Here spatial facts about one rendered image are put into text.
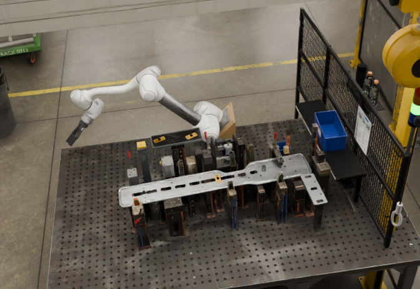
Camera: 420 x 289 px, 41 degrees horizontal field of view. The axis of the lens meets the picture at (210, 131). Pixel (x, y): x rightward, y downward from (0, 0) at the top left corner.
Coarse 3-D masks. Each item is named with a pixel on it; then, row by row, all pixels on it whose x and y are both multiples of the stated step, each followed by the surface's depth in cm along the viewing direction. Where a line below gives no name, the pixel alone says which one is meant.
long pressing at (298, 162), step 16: (272, 160) 416; (288, 160) 415; (304, 160) 414; (192, 176) 408; (208, 176) 407; (240, 176) 405; (256, 176) 404; (272, 176) 404; (288, 176) 403; (128, 192) 400; (160, 192) 398; (176, 192) 397; (192, 192) 397
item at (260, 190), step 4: (260, 188) 397; (260, 192) 394; (264, 192) 394; (260, 196) 396; (264, 196) 396; (260, 200) 398; (264, 200) 399; (260, 204) 402; (260, 208) 405; (260, 212) 407; (256, 216) 415; (260, 216) 410; (264, 216) 411; (260, 220) 412; (264, 220) 412
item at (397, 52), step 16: (400, 0) 129; (416, 0) 128; (400, 32) 139; (416, 32) 135; (384, 48) 142; (400, 48) 136; (416, 48) 134; (384, 64) 145; (400, 64) 137; (416, 64) 137; (400, 80) 140; (416, 80) 140; (416, 128) 158; (400, 208) 177; (400, 224) 181
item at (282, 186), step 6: (282, 186) 389; (276, 192) 401; (282, 192) 391; (282, 198) 394; (276, 204) 408; (282, 204) 398; (276, 210) 412; (282, 210) 404; (276, 216) 414; (282, 216) 408
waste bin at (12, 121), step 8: (0, 72) 591; (0, 80) 573; (0, 88) 578; (8, 88) 609; (0, 96) 584; (8, 96) 604; (0, 104) 588; (8, 104) 601; (0, 112) 592; (8, 112) 603; (0, 120) 597; (8, 120) 606; (0, 128) 602; (8, 128) 610; (0, 136) 609
